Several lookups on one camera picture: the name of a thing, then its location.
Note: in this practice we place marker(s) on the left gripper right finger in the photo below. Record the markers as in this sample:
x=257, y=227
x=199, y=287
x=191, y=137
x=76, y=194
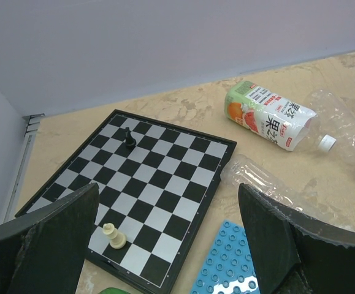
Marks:
x=293, y=252

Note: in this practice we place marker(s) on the black chess piece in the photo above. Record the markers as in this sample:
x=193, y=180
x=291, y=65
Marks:
x=130, y=141

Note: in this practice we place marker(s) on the clear bottle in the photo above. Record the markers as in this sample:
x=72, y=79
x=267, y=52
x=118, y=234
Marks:
x=242, y=170
x=337, y=121

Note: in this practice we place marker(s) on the cream chess piece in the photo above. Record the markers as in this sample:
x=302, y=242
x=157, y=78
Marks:
x=117, y=239

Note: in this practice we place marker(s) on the black white chessboard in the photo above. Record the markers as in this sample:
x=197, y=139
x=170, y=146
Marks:
x=157, y=194

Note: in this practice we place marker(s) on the aluminium frame rail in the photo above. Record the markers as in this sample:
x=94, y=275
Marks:
x=31, y=129

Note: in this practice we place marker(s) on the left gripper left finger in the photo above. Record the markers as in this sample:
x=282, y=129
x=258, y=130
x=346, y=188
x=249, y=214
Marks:
x=44, y=251

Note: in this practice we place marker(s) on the blue studded baseplate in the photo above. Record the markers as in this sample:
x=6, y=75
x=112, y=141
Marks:
x=228, y=266

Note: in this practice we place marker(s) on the juice bottle with white label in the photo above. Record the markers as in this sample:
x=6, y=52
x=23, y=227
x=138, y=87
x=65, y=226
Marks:
x=285, y=123

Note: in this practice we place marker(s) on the green plastic bottle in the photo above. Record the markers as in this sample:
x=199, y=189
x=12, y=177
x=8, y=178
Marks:
x=112, y=290

